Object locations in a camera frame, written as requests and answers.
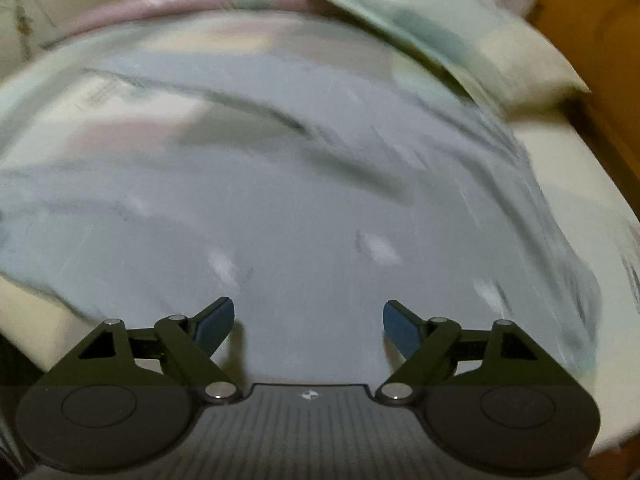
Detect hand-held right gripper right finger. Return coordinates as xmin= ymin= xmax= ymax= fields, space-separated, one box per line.
xmin=375 ymin=300 xmax=543 ymax=406

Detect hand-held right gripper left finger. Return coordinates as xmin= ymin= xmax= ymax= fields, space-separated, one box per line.
xmin=75 ymin=296 xmax=243 ymax=406

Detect grey printed pajama pants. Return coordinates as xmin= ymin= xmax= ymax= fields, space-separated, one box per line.
xmin=0 ymin=52 xmax=601 ymax=386

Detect bed with patchwork sheet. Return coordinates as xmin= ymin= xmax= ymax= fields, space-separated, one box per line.
xmin=0 ymin=10 xmax=640 ymax=461

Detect large checked pillow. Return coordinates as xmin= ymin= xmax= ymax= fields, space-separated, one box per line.
xmin=307 ymin=0 xmax=591 ymax=121

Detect purple floral quilt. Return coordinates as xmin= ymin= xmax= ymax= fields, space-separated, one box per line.
xmin=40 ymin=0 xmax=321 ymax=51

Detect small floral pillow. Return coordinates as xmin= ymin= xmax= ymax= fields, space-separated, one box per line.
xmin=475 ymin=0 xmax=543 ymax=17

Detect wooden headboard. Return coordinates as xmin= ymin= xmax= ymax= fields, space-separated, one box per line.
xmin=490 ymin=0 xmax=640 ymax=211

